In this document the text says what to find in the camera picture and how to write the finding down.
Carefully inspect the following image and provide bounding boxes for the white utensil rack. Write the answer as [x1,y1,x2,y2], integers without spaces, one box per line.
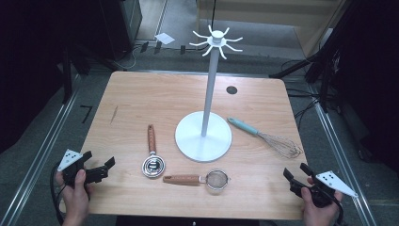
[174,24,244,163]

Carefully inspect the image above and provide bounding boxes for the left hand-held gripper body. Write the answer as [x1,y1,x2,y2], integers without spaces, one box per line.
[56,149,92,188]

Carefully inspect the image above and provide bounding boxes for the black floor cables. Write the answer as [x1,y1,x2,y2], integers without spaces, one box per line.
[285,59,323,126]

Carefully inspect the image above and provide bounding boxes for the wooden handled mesh strainer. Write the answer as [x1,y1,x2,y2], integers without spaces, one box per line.
[162,169,231,192]

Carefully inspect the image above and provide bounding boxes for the white paper sheet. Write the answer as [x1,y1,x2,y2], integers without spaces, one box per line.
[153,32,176,45]

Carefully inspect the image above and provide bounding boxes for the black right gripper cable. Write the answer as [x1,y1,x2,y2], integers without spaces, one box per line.
[326,191,345,226]

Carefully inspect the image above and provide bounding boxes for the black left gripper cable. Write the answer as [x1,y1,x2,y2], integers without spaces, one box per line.
[50,163,69,225]

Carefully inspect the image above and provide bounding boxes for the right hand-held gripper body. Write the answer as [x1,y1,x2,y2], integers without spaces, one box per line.
[300,170,359,209]

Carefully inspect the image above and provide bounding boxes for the metal floor rail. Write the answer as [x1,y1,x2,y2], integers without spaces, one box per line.
[310,88,377,226]
[0,90,79,226]

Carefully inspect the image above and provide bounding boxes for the dark cabinet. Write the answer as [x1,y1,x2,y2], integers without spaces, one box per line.
[100,0,143,60]

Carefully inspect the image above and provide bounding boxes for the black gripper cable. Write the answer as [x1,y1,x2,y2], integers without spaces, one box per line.
[326,191,345,226]
[50,163,69,225]

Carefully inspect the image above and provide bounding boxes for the black hanging cable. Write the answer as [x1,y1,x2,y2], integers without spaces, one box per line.
[210,0,218,31]

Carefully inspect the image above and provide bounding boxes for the teal handled wire whisk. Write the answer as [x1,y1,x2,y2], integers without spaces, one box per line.
[227,117,304,160]

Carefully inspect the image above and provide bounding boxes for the person's right hand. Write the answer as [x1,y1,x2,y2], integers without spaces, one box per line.
[300,177,343,226]

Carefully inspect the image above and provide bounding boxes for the black metal stand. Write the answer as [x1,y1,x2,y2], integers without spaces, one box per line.
[268,53,330,114]

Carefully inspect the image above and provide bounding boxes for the person's left hand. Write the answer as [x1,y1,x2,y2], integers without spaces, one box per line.
[56,169,95,222]

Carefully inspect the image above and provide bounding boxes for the white floor cable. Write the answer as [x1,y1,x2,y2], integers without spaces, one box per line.
[112,46,138,71]

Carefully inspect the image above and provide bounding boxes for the dark curtain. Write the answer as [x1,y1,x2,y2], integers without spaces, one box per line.
[313,0,399,173]
[0,0,104,154]

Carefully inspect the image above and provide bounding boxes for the wooden handled steel scoop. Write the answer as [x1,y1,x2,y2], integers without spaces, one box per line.
[141,123,167,179]

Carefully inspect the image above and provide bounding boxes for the light wooden cabinet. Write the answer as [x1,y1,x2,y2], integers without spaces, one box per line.
[197,0,349,59]

